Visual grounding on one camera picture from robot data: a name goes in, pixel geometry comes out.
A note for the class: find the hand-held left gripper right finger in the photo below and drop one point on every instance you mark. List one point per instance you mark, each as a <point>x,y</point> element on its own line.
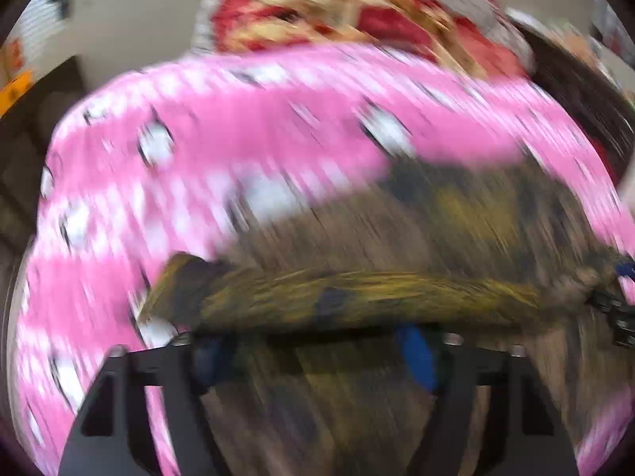
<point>419,357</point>

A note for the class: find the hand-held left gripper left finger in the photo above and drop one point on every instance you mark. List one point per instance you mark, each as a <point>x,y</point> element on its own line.
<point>211,359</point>

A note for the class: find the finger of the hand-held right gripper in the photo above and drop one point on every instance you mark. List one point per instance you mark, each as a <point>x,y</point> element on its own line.
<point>620,315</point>

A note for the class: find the brown patterned garment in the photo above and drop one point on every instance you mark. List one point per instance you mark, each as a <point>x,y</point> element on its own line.
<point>446,218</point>

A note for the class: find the red cloth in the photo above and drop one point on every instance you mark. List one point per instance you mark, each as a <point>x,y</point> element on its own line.
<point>603,158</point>

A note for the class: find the dark carved wooden headboard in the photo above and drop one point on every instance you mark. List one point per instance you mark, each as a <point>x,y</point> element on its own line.
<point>585,99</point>

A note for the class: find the pink penguin print blanket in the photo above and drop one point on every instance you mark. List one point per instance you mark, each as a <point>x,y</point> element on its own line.
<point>248,109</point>

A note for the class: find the dark wooden cabinet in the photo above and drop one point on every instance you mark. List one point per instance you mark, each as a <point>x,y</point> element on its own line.
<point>44,124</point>

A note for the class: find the orange object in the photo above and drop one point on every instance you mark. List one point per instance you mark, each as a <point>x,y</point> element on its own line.
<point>17,89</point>

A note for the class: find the red floral blanket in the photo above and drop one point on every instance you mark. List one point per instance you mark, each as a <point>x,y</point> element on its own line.
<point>397,25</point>

